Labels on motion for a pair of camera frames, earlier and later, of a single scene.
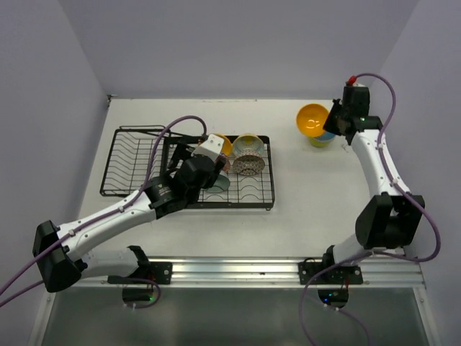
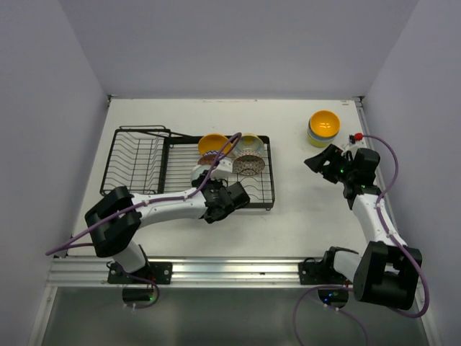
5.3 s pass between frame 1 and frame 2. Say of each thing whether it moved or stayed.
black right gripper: moved
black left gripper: moved
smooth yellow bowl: moved
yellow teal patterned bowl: stayed
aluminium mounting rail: stayed
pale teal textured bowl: moved
